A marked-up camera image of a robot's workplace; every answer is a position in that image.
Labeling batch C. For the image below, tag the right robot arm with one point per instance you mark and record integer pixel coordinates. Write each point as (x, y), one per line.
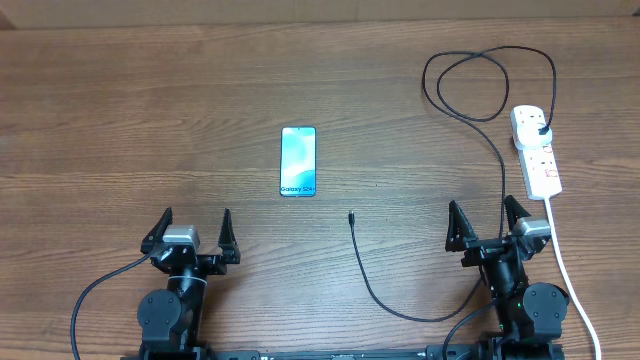
(530, 315)

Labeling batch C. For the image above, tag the white power strip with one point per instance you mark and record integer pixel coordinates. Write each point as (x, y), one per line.
(539, 167)

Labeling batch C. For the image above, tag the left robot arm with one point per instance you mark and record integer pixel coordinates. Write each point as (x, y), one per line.
(170, 318)

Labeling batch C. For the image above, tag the white charger plug adapter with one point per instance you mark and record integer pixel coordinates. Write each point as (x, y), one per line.
(528, 136)

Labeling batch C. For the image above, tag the teal Galaxy smartphone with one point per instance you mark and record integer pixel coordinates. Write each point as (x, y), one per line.
(298, 162)

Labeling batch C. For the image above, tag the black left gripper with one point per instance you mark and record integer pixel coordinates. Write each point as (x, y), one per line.
(215, 264)

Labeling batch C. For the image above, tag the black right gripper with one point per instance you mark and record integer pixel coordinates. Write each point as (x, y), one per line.
(458, 238)

